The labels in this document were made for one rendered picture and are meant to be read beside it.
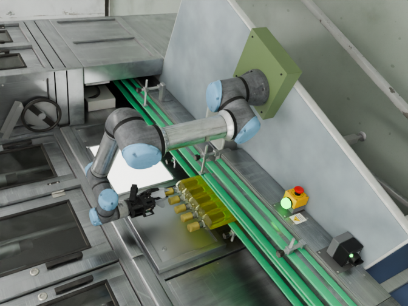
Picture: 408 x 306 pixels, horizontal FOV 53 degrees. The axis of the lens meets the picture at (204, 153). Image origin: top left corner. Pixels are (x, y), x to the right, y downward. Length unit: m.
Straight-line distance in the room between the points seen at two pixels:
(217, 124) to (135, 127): 0.30
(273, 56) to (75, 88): 1.23
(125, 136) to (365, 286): 0.97
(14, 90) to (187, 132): 1.21
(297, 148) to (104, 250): 0.93
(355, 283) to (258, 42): 0.96
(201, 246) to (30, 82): 1.24
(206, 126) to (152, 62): 1.16
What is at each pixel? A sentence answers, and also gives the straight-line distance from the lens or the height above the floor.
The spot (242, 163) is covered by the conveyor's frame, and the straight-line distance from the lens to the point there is 1.90.
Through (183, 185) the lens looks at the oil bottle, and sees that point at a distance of 1.91.
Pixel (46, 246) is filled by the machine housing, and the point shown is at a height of 1.68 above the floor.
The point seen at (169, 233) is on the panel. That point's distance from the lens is 1.90.
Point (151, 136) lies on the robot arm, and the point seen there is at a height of 1.37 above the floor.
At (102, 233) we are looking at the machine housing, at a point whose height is 1.44.
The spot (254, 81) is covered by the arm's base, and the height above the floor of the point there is 0.87.
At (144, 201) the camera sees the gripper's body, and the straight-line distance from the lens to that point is 1.80.
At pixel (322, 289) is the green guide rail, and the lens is 1.55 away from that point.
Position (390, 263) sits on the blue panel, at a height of 0.62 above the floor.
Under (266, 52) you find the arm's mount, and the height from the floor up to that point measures 0.83.
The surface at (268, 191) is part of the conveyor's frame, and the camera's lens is 1.79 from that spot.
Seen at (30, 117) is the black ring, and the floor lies 1.54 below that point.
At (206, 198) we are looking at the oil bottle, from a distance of 1.87.
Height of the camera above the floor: 1.90
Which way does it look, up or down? 30 degrees down
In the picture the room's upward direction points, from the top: 104 degrees counter-clockwise
